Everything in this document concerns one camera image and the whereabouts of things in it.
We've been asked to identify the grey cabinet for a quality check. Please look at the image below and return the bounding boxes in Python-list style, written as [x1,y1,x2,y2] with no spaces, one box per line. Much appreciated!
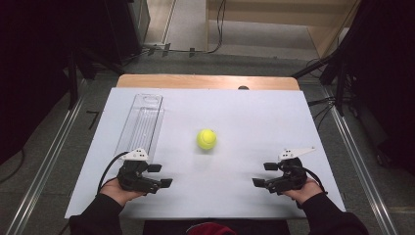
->
[126,0,152,48]

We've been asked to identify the metal floor rail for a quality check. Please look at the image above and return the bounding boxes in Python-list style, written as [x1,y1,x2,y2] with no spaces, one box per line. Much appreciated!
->
[4,77,88,235]
[321,86,400,235]

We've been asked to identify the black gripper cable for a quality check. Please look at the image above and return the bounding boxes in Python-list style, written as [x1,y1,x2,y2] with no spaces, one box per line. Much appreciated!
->
[301,166,329,196]
[97,151,130,194]

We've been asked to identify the person's right hand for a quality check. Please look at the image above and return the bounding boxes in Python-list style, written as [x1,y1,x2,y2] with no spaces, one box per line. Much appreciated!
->
[282,177,325,206]

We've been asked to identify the yellow tennis ball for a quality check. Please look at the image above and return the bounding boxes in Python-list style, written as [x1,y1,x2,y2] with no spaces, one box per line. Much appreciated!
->
[196,128,218,151]

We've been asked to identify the wooden table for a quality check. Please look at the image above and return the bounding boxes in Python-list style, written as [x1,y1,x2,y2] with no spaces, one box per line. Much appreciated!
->
[115,73,300,92]

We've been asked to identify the dark curtain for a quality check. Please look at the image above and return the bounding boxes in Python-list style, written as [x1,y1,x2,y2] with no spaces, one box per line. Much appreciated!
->
[337,0,415,175]
[0,0,131,165]

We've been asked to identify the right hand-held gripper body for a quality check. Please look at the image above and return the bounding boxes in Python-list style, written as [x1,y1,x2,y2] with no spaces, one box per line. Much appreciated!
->
[263,147,316,196]

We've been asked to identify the clear plastic ball tube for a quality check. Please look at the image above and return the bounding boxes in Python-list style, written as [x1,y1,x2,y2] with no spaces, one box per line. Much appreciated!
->
[114,93,164,162]

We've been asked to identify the white board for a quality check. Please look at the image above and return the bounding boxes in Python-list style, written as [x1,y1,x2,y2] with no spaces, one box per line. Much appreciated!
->
[64,86,346,220]

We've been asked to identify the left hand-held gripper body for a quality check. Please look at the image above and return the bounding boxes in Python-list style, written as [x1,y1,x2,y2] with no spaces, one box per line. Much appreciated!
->
[115,148,162,196]

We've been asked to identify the red cloth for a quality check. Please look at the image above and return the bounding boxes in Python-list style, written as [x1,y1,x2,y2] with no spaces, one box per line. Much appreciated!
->
[185,221,238,235]

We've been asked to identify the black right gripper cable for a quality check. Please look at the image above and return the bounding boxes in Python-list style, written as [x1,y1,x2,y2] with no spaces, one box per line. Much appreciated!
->
[301,166,329,196]

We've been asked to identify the black stand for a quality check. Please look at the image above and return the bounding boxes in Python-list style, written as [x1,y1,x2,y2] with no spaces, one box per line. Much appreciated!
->
[291,52,347,118]
[66,47,125,111]

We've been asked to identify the black floor cables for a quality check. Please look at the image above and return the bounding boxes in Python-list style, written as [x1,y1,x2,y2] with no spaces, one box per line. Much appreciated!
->
[306,96,339,130]

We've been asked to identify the person's left hand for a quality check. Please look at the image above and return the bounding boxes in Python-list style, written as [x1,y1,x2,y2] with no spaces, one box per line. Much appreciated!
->
[98,177,147,208]

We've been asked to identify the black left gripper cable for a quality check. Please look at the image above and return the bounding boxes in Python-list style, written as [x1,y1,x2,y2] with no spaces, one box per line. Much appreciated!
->
[97,151,130,194]

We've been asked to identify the person's dark lap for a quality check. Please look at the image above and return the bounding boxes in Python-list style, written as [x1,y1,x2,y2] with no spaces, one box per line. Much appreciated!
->
[142,219,292,235]

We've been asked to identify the black hanging cable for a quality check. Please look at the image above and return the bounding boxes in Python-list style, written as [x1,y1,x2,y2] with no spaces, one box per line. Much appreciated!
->
[169,0,228,55]

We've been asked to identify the black floor cable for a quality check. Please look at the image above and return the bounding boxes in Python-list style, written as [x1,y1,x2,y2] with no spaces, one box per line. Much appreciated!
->
[0,148,26,184]

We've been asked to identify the wooden shelf unit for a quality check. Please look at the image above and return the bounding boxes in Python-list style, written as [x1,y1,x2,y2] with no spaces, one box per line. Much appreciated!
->
[205,0,361,59]

